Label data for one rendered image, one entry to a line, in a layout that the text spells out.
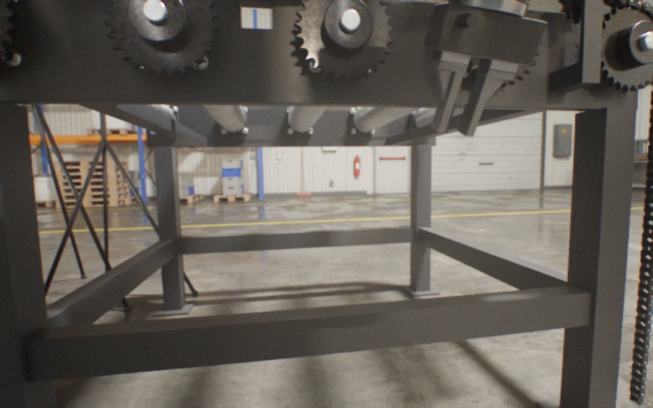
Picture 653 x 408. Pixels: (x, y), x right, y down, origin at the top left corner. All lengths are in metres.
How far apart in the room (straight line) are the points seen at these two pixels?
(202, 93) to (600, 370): 1.03
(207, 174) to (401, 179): 5.64
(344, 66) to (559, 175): 12.99
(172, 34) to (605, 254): 0.94
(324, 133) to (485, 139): 10.26
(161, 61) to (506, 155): 11.74
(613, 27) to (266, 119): 1.21
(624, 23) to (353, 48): 0.57
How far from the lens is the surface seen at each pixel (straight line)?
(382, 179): 10.11
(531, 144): 12.67
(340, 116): 1.61
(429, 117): 1.52
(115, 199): 8.62
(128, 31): 0.65
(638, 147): 12.58
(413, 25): 0.73
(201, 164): 9.85
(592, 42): 0.84
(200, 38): 0.62
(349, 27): 0.60
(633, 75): 0.94
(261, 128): 1.57
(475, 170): 11.44
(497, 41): 0.49
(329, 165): 9.79
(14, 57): 0.76
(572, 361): 1.05
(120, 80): 0.69
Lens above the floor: 0.61
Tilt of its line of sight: 5 degrees down
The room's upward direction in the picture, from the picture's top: 1 degrees counter-clockwise
